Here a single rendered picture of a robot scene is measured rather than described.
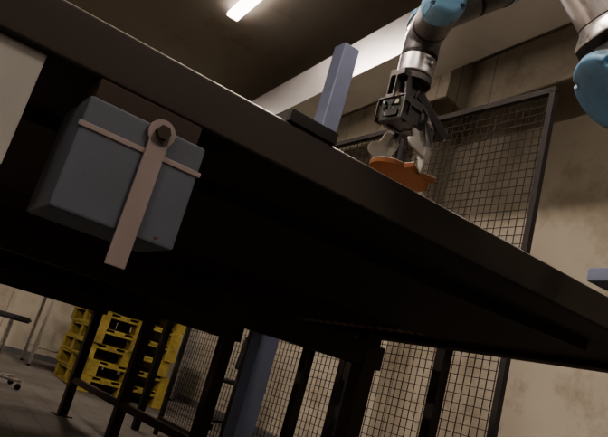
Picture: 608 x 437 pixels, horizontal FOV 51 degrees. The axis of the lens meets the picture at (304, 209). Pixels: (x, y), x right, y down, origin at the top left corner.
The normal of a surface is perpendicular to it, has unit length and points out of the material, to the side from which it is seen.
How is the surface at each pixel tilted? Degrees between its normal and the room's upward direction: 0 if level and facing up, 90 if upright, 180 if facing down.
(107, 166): 90
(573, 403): 90
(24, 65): 90
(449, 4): 90
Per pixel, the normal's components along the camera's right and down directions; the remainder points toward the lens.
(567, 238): -0.82, -0.36
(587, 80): -0.83, 0.51
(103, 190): 0.57, -0.07
